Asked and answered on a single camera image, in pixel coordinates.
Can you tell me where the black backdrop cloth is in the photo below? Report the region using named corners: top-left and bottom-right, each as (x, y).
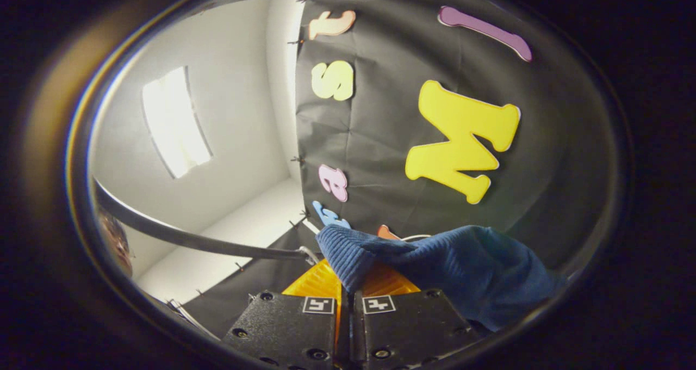
top-left (179, 0), bottom-right (626, 338)

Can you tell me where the blue shirt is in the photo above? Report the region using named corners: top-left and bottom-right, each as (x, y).
top-left (315, 224), bottom-right (569, 332)

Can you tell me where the black clothes rack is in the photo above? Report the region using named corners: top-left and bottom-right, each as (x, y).
top-left (92, 180), bottom-right (319, 263)

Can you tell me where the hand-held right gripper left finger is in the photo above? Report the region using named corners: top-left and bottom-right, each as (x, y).
top-left (222, 258), bottom-right (344, 370)

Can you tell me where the person's head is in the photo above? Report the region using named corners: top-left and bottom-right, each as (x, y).
top-left (98, 209), bottom-right (135, 278)

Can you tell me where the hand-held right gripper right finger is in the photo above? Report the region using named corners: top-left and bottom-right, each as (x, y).
top-left (351, 261), bottom-right (482, 370)

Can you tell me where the large ceiling light panel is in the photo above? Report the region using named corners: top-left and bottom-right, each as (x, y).
top-left (142, 66), bottom-right (214, 179)

